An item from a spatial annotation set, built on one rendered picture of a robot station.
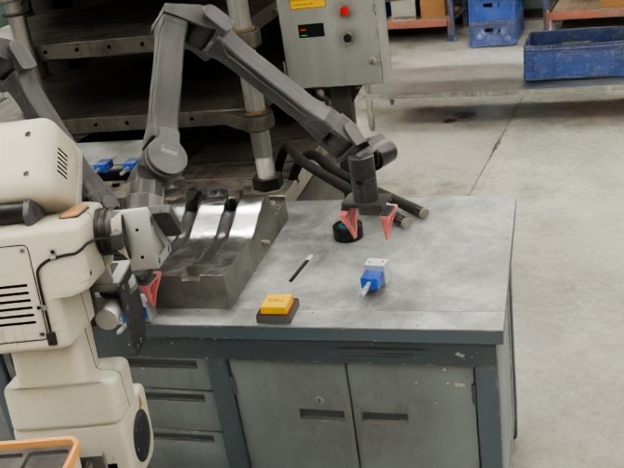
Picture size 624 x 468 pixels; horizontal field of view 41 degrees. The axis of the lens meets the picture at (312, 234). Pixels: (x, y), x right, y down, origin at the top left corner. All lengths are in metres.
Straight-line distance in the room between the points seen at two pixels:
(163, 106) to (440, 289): 0.75
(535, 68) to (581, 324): 2.47
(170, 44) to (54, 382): 0.69
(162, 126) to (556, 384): 1.82
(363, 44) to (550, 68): 2.99
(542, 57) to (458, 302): 3.67
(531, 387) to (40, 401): 1.79
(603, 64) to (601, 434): 3.07
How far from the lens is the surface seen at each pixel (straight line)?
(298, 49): 2.61
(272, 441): 2.16
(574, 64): 5.42
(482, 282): 1.95
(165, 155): 1.55
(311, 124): 1.83
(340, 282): 2.00
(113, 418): 1.66
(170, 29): 1.77
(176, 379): 2.14
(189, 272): 2.02
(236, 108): 2.67
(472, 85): 5.48
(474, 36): 7.51
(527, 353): 3.15
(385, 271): 1.95
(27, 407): 1.70
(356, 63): 2.58
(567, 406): 2.90
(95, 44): 2.79
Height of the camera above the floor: 1.74
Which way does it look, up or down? 24 degrees down
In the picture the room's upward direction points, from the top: 9 degrees counter-clockwise
